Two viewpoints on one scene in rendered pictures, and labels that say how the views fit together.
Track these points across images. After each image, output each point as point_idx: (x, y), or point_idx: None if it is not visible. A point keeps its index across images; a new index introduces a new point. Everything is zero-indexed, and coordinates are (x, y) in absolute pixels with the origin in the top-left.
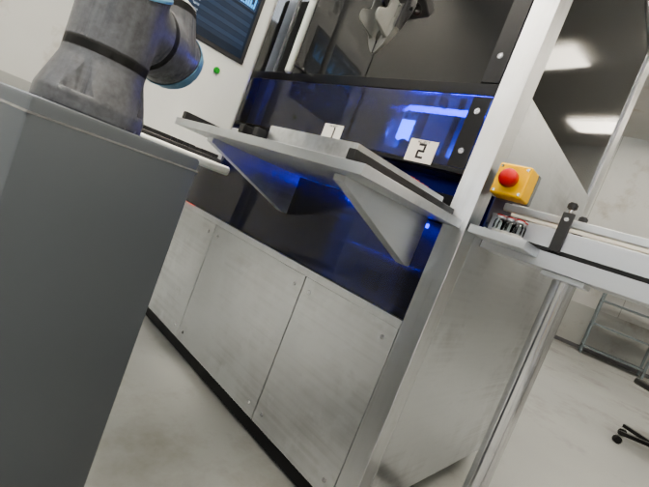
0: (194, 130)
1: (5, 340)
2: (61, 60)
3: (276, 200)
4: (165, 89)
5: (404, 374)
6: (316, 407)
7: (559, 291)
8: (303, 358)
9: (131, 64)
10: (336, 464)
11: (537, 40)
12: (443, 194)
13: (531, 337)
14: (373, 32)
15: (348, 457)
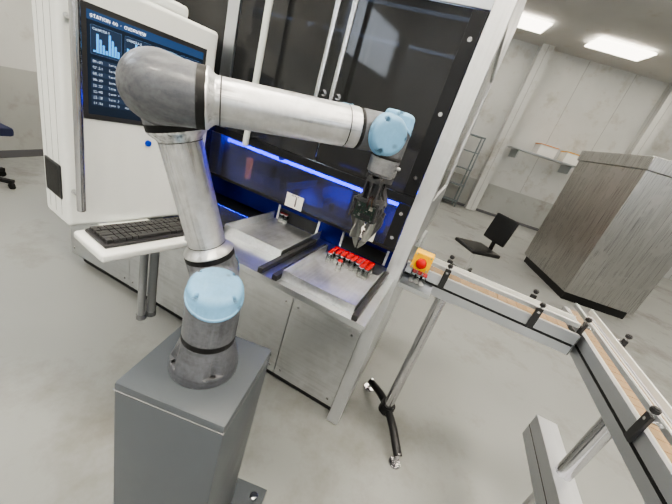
0: None
1: (218, 489)
2: (196, 365)
3: None
4: (141, 179)
5: (366, 353)
6: (315, 367)
7: (440, 302)
8: (302, 343)
9: (233, 340)
10: (333, 391)
11: (438, 175)
12: (378, 250)
13: (426, 323)
14: (355, 234)
15: (339, 388)
